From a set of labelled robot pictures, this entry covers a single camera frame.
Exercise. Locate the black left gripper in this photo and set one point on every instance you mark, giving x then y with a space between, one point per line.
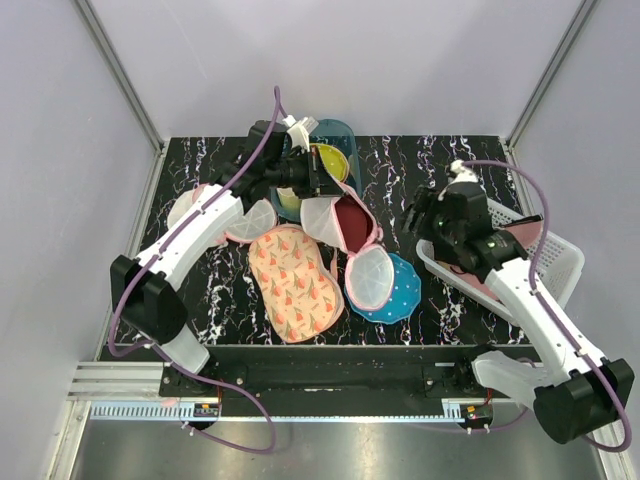
319 181

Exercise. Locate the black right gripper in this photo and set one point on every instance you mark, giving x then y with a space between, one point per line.
427 201

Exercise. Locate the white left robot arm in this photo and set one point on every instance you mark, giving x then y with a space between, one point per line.
144 289

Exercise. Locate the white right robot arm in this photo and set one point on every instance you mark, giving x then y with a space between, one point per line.
577 390

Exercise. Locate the floral pink laundry bag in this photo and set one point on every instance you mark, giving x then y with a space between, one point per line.
301 296

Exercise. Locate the yellow dotted plate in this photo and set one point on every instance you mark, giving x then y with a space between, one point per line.
335 162

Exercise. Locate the teal transparent bin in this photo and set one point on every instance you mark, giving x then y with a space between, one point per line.
339 136

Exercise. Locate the blue dotted plate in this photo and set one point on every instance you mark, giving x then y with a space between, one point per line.
404 299

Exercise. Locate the white plastic basket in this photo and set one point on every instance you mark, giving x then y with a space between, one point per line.
559 267

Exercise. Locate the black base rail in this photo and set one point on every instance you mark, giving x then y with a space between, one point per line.
342 381

